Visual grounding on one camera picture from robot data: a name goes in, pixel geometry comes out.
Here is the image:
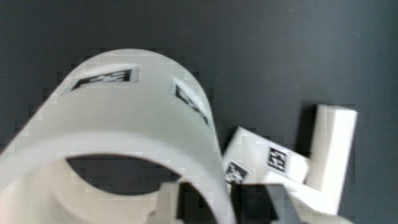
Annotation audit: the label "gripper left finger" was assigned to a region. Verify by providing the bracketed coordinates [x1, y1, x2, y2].
[145, 182, 204, 224]

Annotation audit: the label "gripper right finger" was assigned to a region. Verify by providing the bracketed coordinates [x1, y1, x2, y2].
[231, 184, 300, 224]

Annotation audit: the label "white lamp base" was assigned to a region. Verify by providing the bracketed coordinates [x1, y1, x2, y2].
[222, 127, 353, 224]

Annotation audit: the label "white lamp shade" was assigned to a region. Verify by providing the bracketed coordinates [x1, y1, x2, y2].
[0, 49, 236, 224]

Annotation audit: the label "white right fence bar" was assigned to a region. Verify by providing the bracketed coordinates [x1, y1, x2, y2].
[305, 105, 357, 214]

